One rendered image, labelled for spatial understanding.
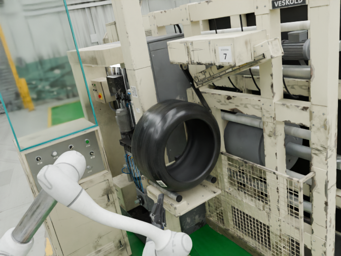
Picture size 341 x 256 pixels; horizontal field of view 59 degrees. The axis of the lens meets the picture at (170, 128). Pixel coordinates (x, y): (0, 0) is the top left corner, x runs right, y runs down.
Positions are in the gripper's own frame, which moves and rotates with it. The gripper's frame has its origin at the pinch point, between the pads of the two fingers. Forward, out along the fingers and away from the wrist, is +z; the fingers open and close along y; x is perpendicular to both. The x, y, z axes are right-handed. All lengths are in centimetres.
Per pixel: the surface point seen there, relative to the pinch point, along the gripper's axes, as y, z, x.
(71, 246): 26, 5, -101
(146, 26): 21, 375, -93
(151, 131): -26.3, 26.3, 8.4
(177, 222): 64, 28, -32
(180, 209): 21.6, 7.0, -1.2
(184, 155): 20, 49, 0
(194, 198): 31.6, 19.4, 2.5
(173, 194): 13.9, 13.1, -2.0
